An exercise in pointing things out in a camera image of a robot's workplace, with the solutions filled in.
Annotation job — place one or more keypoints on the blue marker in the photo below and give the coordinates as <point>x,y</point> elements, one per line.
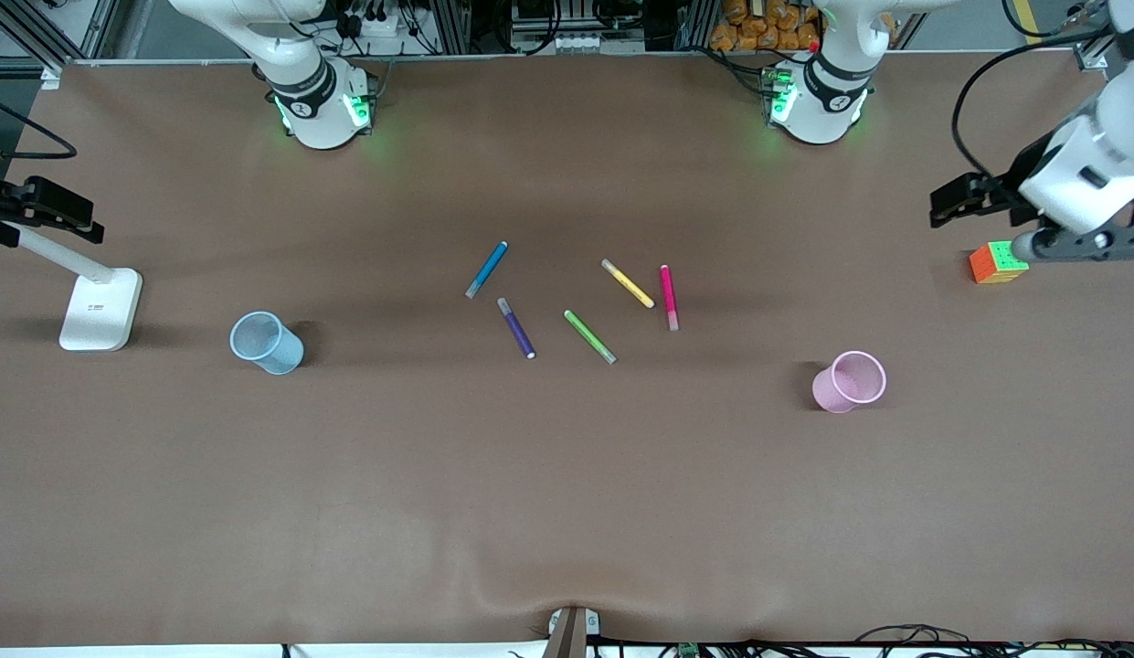
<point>486,270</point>

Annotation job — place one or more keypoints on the white power strip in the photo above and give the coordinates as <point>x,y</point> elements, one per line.
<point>376,26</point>

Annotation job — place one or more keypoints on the green marker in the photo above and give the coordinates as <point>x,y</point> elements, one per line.
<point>589,336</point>

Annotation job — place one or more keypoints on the multicolour puzzle cube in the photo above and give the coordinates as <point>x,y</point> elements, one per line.
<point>990,265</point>

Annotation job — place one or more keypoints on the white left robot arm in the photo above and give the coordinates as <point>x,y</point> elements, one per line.
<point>827,91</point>

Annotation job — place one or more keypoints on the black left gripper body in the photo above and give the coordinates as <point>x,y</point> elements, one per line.
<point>1021,177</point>

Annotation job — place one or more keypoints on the blue plastic cup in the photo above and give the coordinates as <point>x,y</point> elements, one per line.
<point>270,352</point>

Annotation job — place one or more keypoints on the pink marker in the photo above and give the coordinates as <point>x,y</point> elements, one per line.
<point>668,297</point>

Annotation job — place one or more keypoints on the pink plastic cup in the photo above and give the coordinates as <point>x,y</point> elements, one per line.
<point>845,388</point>

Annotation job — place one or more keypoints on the pile of orange packets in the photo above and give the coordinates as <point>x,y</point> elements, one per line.
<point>758,27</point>

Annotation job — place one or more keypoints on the purple marker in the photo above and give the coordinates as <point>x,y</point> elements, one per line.
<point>516,329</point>

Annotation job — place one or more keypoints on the aluminium frame strut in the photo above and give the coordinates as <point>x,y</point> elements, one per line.
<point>1090,57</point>
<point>23,37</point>

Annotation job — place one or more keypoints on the white stand with pole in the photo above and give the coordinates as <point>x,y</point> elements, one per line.
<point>96,315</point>

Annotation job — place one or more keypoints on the yellow marker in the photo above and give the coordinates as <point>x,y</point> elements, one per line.
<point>628,284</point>

